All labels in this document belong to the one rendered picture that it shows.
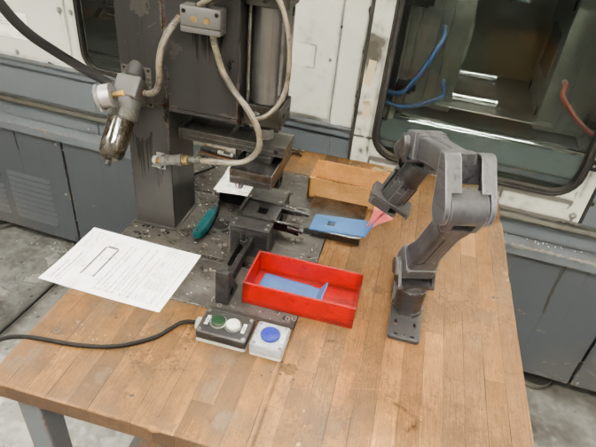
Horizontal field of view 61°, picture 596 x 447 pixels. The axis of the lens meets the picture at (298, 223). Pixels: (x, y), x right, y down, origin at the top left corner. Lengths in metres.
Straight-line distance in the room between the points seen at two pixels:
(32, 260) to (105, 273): 1.60
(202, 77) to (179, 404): 0.65
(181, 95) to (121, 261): 0.42
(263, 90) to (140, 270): 0.50
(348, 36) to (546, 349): 1.42
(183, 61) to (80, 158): 1.35
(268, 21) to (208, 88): 0.19
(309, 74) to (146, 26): 0.77
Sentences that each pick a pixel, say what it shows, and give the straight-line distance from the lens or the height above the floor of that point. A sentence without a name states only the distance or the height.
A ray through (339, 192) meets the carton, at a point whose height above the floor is 0.94.
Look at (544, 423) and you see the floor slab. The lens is 2.36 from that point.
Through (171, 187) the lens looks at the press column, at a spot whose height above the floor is 1.03.
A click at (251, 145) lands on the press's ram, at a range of 1.18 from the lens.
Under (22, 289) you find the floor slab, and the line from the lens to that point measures 2.68.
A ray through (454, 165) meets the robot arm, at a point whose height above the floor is 1.32.
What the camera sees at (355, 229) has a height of 0.99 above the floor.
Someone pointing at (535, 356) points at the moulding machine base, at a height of 0.19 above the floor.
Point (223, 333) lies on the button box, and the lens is 1.05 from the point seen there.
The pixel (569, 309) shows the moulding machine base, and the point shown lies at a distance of 2.15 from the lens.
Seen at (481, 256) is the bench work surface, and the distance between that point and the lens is 1.44.
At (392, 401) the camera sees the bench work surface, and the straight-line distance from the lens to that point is 1.03.
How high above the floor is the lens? 1.71
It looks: 35 degrees down
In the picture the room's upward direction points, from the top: 6 degrees clockwise
